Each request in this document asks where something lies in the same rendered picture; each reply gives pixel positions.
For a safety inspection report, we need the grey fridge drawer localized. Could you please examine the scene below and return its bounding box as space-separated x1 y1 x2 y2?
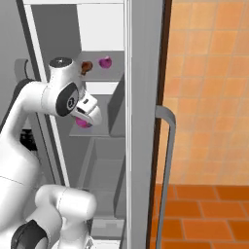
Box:
77 137 127 209

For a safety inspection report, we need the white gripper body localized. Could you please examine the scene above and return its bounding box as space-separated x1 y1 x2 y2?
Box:
71 104 103 127

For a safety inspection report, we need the grey fridge shelf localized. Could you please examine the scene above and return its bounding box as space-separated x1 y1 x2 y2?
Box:
68 92 126 138
77 51 126 84

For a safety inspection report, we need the brown chicken drumstick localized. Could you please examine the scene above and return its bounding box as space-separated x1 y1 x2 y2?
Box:
80 60 94 77

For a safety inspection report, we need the grey fridge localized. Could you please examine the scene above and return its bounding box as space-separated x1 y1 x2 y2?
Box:
0 0 130 249

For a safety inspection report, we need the grey fridge door handle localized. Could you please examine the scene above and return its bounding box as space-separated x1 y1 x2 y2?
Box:
154 104 177 249

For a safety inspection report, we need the grey fridge door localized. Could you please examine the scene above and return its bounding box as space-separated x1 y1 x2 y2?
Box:
124 0 173 249

